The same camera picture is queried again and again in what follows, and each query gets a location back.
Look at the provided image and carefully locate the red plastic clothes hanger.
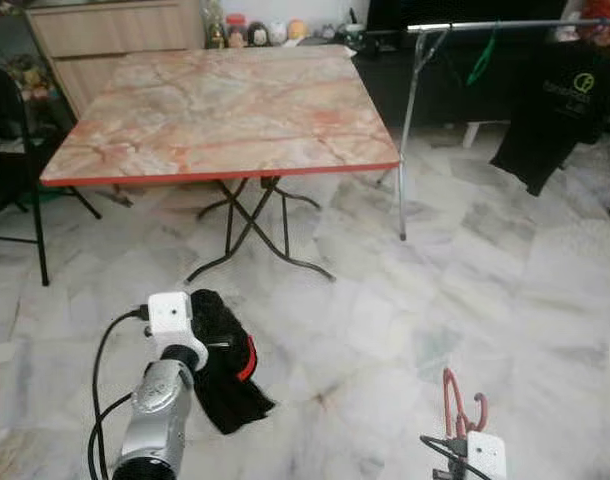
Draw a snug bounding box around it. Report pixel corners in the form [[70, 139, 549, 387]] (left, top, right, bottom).
[[443, 368, 489, 441]]

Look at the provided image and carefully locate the black garment with red trim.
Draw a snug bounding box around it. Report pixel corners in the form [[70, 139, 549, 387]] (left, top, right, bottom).
[[190, 290, 278, 436]]

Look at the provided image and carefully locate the green clothes hanger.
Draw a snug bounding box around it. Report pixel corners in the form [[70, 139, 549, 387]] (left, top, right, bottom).
[[467, 25, 498, 87]]

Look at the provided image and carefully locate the black shirt with green print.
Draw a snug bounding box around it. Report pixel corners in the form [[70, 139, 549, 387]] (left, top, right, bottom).
[[490, 40, 610, 197]]

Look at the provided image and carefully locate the silver metal clothes rack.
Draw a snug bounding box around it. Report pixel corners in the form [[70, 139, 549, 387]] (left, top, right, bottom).
[[397, 18, 610, 243]]

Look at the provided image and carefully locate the black television console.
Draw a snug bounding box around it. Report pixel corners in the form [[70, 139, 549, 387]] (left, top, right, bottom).
[[350, 28, 610, 131]]

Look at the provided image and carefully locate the black flat television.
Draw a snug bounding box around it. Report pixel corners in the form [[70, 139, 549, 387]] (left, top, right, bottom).
[[365, 0, 576, 29]]

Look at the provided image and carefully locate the marble table with red edge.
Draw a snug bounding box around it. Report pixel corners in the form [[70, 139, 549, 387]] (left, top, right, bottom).
[[40, 45, 401, 284]]

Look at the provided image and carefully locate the jar with red lid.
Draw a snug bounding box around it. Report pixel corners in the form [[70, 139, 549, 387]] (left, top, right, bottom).
[[225, 14, 248, 49]]

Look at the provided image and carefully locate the light wooden cabinet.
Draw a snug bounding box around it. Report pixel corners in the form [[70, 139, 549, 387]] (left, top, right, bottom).
[[25, 0, 206, 116]]

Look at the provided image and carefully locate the black folding chair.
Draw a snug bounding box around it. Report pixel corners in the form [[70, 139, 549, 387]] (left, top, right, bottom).
[[0, 65, 101, 287]]

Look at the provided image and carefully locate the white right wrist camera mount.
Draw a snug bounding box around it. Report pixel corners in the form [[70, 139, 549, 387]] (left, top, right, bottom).
[[465, 430, 508, 480]]

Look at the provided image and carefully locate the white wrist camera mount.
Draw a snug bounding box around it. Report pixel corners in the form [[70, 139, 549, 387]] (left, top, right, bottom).
[[147, 290, 208, 373], [465, 430, 508, 480]]

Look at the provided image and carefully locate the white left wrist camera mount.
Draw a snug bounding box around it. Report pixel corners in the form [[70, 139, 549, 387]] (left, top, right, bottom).
[[147, 290, 208, 373]]

